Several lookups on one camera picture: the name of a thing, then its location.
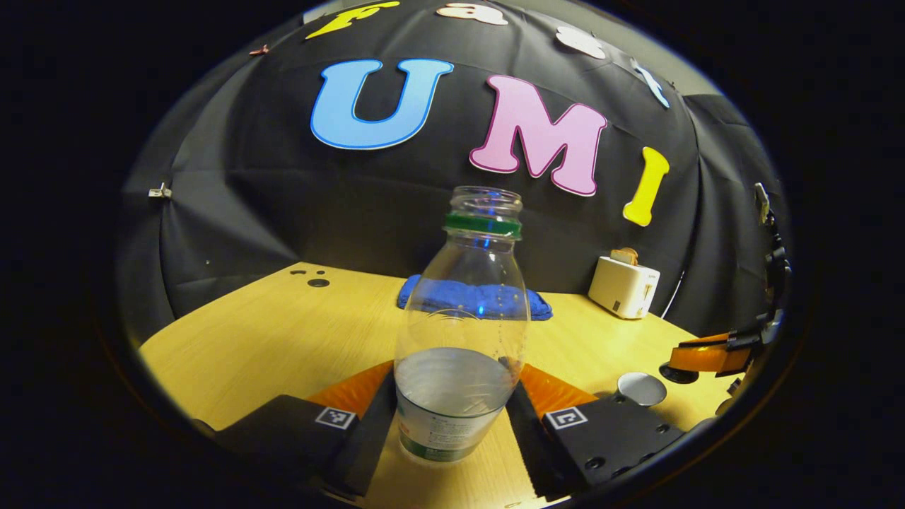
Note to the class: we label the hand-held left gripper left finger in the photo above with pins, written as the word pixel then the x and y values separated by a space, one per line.
pixel 371 438

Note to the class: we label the small metal clip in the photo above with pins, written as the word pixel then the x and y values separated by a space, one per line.
pixel 259 50
pixel 160 191

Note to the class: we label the white toaster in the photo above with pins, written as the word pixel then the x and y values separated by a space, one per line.
pixel 623 286

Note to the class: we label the toast slice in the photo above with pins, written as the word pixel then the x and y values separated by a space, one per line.
pixel 624 256

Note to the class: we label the dark tripod stand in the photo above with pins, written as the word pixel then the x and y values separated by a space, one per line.
pixel 774 261

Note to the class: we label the dark round teacup lid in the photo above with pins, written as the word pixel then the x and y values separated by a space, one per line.
pixel 677 375

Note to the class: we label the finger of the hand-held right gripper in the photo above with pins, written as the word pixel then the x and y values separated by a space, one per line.
pixel 710 357

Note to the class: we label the blue folded towel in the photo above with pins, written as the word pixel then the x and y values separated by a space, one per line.
pixel 541 305

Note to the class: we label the clear plastic water bottle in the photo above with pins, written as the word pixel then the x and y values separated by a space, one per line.
pixel 459 396

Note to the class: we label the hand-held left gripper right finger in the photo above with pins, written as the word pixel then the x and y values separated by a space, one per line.
pixel 530 438

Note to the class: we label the grey ceramic teacup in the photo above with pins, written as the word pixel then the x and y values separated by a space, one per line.
pixel 642 389

